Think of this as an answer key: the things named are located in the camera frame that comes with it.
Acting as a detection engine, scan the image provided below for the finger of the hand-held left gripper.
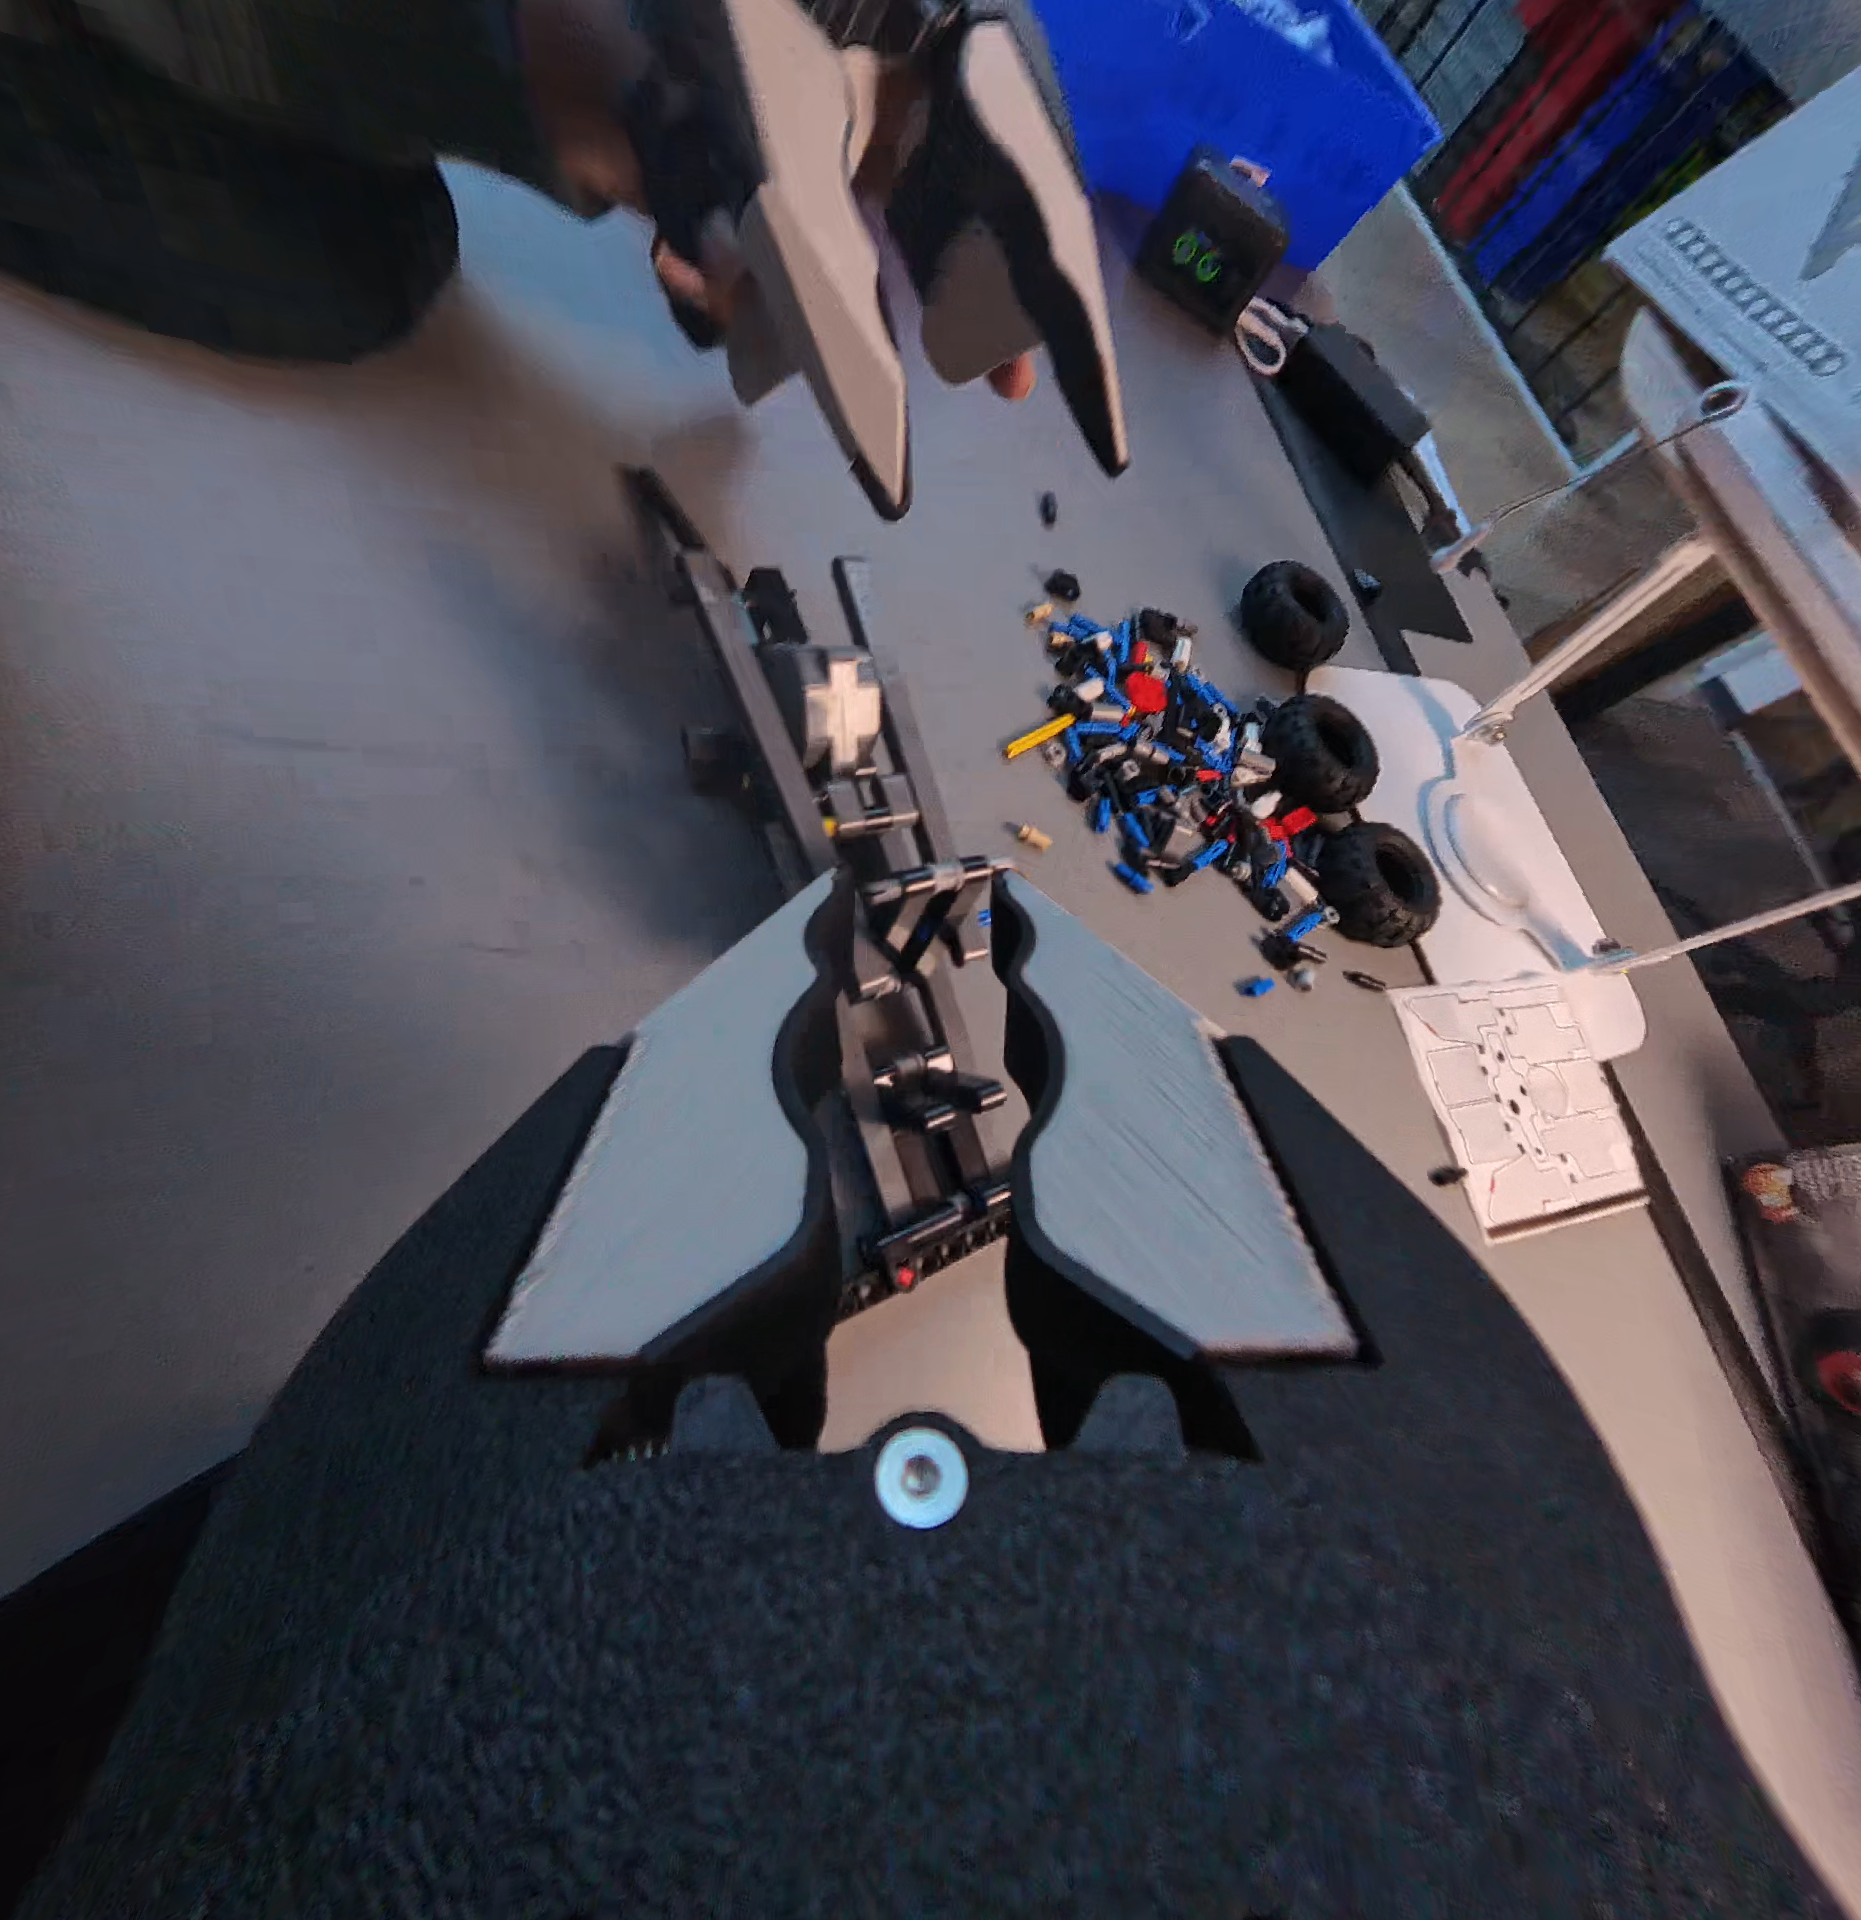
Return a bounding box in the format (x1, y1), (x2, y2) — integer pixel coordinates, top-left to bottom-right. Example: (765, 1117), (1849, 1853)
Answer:
(719, 0), (913, 521)
(951, 16), (1131, 480)

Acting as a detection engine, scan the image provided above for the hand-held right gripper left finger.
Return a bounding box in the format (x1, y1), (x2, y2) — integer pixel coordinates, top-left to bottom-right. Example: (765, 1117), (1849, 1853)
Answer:
(484, 869), (845, 1368)

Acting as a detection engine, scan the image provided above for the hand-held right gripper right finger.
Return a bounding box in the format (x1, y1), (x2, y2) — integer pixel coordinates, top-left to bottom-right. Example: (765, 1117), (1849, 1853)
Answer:
(994, 869), (1359, 1364)

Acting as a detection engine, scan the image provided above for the pile of small toy parts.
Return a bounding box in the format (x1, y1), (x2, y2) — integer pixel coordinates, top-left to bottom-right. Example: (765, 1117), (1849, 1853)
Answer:
(1020, 599), (1344, 969)

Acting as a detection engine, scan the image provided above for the grey black toy chassis assembly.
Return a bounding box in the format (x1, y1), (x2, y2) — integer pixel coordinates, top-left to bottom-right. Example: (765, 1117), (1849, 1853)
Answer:
(622, 465), (1023, 1325)

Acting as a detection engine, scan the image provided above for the grey desk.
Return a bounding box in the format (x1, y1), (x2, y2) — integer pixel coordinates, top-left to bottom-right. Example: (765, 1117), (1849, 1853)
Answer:
(0, 150), (1861, 1920)

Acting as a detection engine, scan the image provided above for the person's left hand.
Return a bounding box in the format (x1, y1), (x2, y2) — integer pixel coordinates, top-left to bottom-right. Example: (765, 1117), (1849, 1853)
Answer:
(517, 0), (721, 310)

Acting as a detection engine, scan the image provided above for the black timer device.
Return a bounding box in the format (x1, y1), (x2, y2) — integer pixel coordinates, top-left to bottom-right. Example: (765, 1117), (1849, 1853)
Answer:
(1136, 145), (1292, 335)

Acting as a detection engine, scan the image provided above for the clear plastic bag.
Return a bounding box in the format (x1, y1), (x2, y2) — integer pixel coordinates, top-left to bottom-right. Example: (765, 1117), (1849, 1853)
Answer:
(1171, 0), (1341, 68)

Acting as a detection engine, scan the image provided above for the black toy tyre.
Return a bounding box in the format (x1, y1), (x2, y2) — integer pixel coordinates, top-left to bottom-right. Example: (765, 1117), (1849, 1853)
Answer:
(1316, 818), (1445, 950)
(1239, 558), (1353, 675)
(1260, 691), (1384, 817)

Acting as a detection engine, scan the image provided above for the white sticker sheet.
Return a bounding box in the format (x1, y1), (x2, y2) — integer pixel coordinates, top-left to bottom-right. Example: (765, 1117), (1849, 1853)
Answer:
(1387, 970), (1651, 1246)

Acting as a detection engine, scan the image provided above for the metal book stand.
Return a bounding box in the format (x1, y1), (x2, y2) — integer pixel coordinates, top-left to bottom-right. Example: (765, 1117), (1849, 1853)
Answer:
(1301, 301), (1861, 1063)

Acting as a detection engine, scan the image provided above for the toy truck box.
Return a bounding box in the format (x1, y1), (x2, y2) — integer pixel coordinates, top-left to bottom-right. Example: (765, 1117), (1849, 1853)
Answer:
(1722, 1140), (1861, 1733)

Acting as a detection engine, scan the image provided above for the toy instruction booklet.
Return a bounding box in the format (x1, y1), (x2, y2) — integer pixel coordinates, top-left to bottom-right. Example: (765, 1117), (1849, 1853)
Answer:
(1602, 44), (1861, 452)

